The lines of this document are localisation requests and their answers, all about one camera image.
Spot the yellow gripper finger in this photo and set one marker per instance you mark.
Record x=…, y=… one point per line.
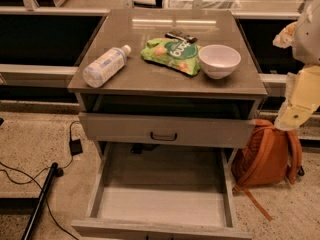
x=285, y=38
x=291, y=117

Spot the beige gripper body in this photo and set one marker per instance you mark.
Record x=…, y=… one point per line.
x=307, y=40

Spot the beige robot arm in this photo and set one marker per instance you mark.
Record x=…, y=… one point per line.
x=306, y=43

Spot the grey drawer cabinet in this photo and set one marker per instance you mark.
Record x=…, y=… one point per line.
x=161, y=95

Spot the open lower grey drawer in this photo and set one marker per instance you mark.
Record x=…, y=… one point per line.
x=168, y=193

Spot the orange backpack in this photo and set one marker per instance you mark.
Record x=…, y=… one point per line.
x=269, y=156

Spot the white bowl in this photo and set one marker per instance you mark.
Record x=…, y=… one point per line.
x=218, y=61

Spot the green chip bag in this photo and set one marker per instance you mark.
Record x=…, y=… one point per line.
x=173, y=53

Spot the black snack bar wrapper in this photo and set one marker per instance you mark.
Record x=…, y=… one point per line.
x=176, y=34

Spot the black power adapter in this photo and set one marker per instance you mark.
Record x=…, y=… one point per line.
x=75, y=147

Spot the black pole on floor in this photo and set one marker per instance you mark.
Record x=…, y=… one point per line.
x=44, y=190

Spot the metal railing frame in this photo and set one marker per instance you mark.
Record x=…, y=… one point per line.
x=160, y=0

